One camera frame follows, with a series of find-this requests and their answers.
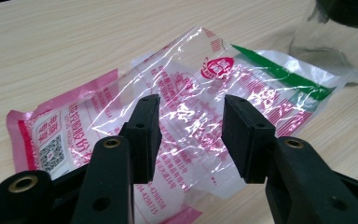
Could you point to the black jar lid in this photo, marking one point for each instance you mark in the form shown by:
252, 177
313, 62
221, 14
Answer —
351, 12

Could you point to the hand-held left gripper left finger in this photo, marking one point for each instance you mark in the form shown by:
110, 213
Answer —
112, 174

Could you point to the clear plastic bag pink print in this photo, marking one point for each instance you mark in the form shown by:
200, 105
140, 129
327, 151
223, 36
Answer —
180, 93

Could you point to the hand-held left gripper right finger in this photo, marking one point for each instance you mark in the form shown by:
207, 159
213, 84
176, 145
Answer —
292, 174

